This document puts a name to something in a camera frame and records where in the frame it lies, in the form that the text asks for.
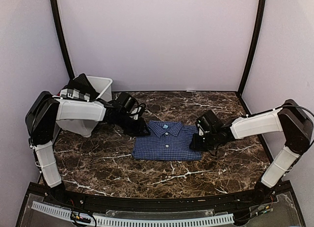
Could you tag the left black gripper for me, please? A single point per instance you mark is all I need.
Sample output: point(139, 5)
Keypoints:
point(139, 130)

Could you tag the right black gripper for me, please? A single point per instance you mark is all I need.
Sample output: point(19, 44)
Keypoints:
point(196, 146)

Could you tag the blue checked long sleeve shirt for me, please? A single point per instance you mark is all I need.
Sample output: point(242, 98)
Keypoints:
point(168, 141)

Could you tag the white plastic bin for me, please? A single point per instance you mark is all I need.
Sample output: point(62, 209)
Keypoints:
point(80, 108)

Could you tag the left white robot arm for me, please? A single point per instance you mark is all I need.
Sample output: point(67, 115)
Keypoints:
point(47, 110)

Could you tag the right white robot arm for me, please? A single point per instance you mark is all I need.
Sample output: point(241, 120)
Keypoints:
point(287, 130)

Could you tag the black white patterned shirt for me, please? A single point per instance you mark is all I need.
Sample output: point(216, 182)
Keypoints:
point(80, 89)

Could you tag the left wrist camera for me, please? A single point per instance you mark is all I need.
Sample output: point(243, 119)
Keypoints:
point(125, 102)

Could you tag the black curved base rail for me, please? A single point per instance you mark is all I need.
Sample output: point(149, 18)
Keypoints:
point(280, 209)

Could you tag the right black frame post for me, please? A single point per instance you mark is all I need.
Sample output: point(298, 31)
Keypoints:
point(252, 48)

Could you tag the black frame post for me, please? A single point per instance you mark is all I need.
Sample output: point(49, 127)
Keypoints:
point(252, 48)
point(61, 38)

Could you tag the white slotted cable duct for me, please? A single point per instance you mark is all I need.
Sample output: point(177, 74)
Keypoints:
point(115, 218)

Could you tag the left black frame post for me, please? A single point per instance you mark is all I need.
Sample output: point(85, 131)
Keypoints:
point(61, 38)

